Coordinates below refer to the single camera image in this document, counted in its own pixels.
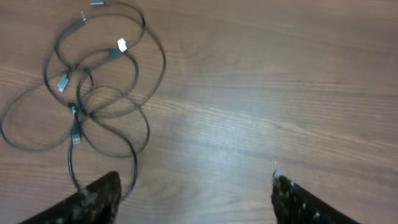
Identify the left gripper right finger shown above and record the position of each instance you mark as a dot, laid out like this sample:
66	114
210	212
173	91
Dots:
293	204

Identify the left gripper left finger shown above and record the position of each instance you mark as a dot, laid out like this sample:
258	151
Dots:
97	203

